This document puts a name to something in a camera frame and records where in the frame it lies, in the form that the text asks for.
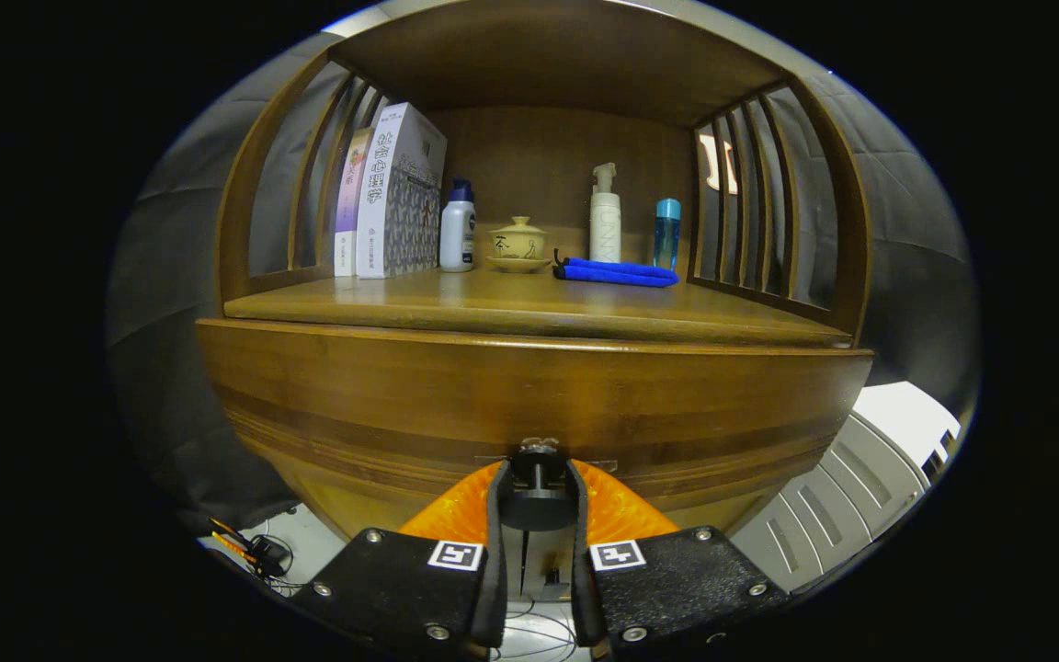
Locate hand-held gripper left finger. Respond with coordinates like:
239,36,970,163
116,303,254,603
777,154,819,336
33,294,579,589
290,460,512,658

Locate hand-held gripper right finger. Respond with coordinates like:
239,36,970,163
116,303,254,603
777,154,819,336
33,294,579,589
566,458,790,659

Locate black drawer knob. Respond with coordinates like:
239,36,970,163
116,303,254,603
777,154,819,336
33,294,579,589
497,438,578,532

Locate brown wooden drawer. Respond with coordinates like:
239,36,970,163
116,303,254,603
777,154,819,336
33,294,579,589
196,318,874,539

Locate brown wooden countertop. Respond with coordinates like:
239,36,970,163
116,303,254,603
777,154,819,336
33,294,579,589
224,267,852,348

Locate brown wooden cabinet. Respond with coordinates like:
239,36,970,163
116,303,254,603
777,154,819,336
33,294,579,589
196,0,874,603

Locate orange black floor tool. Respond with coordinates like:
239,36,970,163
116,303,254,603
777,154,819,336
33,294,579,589
208,518,293,580

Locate blue folded cloth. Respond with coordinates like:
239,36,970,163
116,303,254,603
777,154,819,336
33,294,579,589
553,248,679,288

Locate yellow lidded teacup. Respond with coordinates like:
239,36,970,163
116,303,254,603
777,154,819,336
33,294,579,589
486,216,552,274

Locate white bottle blue cap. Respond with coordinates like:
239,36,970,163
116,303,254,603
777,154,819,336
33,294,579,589
439,178,477,273

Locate white pump bottle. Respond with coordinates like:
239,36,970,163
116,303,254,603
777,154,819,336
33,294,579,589
589,163,622,264

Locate blue transparent bottle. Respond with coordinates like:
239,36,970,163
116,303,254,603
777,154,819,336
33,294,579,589
654,199,682,270

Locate white patterned book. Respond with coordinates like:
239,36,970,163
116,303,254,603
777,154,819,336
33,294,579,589
356,102,449,280

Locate purple white book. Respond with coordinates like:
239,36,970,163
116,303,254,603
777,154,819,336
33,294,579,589
335,127,374,278

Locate black backdrop cloth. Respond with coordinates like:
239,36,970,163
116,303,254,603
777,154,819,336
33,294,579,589
107,28,981,539

